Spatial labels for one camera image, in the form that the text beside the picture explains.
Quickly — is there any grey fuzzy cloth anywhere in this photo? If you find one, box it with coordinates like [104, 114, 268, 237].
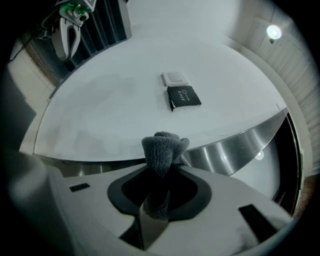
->
[141, 131, 191, 222]

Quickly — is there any black exit button panel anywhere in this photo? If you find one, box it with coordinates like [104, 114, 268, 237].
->
[166, 85, 203, 113]

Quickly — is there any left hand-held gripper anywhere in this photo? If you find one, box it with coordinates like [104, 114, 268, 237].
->
[53, 0, 98, 62]

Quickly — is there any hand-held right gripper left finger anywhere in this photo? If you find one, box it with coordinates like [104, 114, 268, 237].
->
[63, 165, 151, 251]

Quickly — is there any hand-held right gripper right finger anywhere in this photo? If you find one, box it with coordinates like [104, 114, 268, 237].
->
[139, 164, 295, 255]

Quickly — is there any white wall light switch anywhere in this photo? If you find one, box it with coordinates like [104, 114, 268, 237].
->
[161, 71, 189, 87]

